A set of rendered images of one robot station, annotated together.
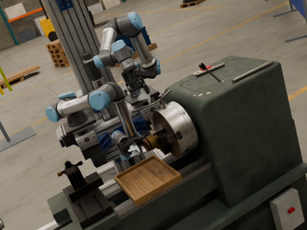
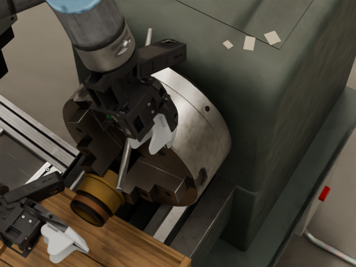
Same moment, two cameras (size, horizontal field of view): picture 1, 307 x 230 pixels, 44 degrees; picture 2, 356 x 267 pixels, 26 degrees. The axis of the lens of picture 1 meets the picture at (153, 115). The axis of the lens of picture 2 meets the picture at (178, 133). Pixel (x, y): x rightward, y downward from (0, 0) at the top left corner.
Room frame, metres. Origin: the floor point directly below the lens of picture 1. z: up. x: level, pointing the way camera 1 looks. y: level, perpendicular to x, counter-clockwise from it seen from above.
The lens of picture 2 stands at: (1.42, 0.36, 2.39)
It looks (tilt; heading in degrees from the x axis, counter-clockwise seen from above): 60 degrees down; 320
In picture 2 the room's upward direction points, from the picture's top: straight up
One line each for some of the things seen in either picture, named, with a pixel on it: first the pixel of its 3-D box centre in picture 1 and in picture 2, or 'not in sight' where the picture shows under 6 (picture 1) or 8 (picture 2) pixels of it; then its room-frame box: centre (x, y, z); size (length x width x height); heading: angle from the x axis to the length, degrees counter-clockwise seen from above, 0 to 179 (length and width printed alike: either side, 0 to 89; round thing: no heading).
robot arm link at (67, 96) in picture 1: (68, 101); not in sight; (2.55, 0.52, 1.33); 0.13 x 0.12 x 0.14; 145
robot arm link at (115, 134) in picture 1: (119, 138); not in sight; (2.21, 0.25, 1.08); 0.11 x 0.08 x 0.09; 17
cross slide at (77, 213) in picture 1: (86, 199); not in sight; (1.86, 0.52, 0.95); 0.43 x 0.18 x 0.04; 18
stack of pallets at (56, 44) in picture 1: (72, 47); not in sight; (11.60, 1.58, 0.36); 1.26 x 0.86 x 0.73; 121
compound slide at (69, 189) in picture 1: (84, 185); not in sight; (1.93, 0.52, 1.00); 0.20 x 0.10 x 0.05; 108
